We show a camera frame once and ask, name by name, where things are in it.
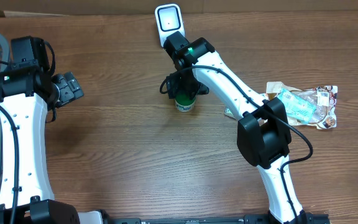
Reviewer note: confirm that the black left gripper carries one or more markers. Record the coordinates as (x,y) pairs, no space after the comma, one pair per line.
(71,89)

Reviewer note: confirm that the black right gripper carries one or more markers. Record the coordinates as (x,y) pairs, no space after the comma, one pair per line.
(175,85)

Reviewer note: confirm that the green lid jar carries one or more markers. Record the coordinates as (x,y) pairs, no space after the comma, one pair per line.
(184,103)

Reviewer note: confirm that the blue Kleenex tissue pack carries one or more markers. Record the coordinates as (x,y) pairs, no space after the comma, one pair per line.
(229,113)

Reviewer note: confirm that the teal tissue pack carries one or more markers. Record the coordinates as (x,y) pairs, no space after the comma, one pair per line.
(296,107)

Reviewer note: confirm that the beige plastic pouch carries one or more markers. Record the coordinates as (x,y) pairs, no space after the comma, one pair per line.
(323,97)

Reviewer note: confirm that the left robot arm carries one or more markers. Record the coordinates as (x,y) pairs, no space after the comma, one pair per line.
(29,89)

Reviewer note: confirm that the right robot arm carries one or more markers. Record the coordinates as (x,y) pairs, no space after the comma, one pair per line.
(263,132)

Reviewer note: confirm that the white barcode scanner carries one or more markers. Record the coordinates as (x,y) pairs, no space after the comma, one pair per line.
(169,20)

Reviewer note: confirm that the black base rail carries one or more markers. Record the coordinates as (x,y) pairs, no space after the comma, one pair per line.
(307,218)

